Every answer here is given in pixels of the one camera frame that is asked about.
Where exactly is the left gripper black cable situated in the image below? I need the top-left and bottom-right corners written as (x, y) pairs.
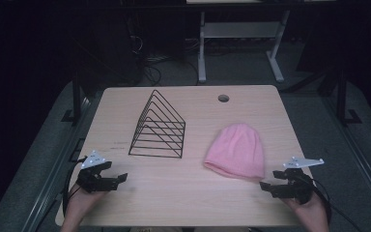
top-left (61, 156), bottom-right (89, 218)

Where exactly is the person's right hand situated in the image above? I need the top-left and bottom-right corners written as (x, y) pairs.
top-left (281, 192), bottom-right (330, 226)

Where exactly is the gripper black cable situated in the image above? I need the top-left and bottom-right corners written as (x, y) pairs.
top-left (304, 175), bottom-right (365, 232)
top-left (61, 156), bottom-right (89, 218)

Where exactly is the person's left hand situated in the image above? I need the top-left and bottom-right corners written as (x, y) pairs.
top-left (63, 183), bottom-right (106, 225)

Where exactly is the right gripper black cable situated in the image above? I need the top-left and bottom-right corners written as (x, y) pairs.
top-left (304, 175), bottom-right (365, 232)

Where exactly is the white metal desk frame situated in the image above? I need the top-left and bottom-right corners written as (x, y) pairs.
top-left (196, 9), bottom-right (292, 84)

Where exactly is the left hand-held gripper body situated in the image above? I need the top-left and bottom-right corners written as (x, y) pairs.
top-left (75, 150), bottom-right (118, 194)

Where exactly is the bundle of floor cables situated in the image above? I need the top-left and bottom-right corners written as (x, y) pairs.
top-left (127, 33), bottom-right (201, 86)

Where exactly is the black metal stand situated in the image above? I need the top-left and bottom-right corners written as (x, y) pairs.
top-left (60, 69), bottom-right (83, 124)
top-left (334, 64), bottom-right (363, 126)

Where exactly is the black wire file rack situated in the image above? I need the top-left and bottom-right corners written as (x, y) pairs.
top-left (128, 89), bottom-right (186, 160)

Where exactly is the grey aluminium rail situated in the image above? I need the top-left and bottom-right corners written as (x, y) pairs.
top-left (19, 96), bottom-right (93, 232)
top-left (322, 96), bottom-right (371, 223)

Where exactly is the pink knitted beanie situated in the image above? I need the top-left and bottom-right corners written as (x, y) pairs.
top-left (203, 122), bottom-right (267, 182)

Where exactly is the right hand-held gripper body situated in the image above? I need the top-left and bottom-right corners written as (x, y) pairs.
top-left (271, 156), bottom-right (326, 206)

